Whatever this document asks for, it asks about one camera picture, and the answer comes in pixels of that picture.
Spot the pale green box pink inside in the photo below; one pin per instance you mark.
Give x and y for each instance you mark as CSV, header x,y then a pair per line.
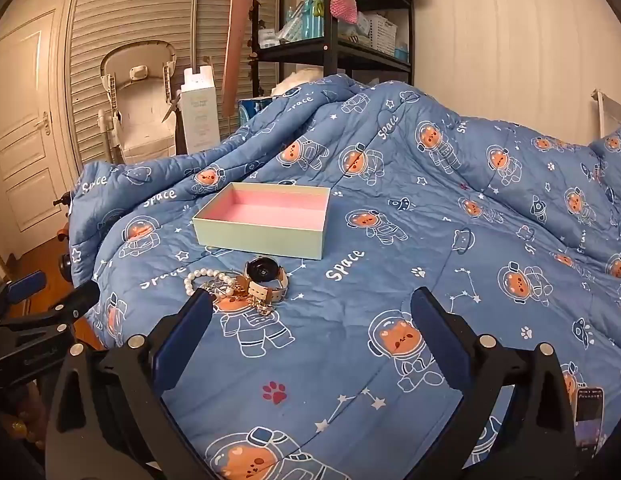
x,y
260,234

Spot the smartphone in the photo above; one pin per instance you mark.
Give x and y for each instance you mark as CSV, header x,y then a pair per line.
x,y
589,422

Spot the white plastic basket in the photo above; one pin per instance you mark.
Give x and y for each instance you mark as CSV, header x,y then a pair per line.
x,y
381,32

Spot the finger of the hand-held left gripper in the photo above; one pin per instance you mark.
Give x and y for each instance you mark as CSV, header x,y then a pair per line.
x,y
78,300
25,286

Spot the black metal shelf rack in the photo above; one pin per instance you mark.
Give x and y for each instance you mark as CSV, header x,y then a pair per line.
x,y
335,47

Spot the white panelled door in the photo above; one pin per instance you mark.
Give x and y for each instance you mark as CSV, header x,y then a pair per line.
x,y
20,125

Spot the white fluffy pillow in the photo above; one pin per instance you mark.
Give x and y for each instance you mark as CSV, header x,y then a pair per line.
x,y
300,79

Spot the tall white carton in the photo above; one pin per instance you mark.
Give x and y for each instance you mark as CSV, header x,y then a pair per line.
x,y
199,115

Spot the long pink board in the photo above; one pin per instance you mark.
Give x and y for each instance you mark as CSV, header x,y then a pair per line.
x,y
238,25

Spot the thin gold bangle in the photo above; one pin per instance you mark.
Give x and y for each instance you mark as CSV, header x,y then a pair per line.
x,y
214,287

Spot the gold starburst pendant earring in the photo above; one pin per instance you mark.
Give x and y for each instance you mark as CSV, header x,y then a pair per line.
x,y
262,306

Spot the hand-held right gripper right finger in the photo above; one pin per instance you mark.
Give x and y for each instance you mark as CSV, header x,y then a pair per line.
x,y
443,342

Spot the person's left hand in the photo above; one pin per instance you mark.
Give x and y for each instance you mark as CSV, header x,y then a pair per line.
x,y
15,425

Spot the pink crochet pouch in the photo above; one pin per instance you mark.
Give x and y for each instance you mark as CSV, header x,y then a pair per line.
x,y
343,4

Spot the blue astronaut bear printed blanket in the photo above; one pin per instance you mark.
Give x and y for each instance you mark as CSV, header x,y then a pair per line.
x,y
390,285

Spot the blue bottle pack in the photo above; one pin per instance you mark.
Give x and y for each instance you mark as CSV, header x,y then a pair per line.
x,y
310,20

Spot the black wheeled stand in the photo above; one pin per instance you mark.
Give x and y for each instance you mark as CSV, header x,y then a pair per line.
x,y
66,260

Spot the louvered closet door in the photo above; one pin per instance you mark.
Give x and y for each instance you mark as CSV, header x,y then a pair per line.
x,y
135,5

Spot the white high chair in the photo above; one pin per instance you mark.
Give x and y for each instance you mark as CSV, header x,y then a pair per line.
x,y
135,110

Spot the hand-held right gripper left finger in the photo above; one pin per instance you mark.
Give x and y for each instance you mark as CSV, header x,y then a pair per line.
x,y
183,347

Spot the scissors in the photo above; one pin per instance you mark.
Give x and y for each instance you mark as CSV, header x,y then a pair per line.
x,y
170,108

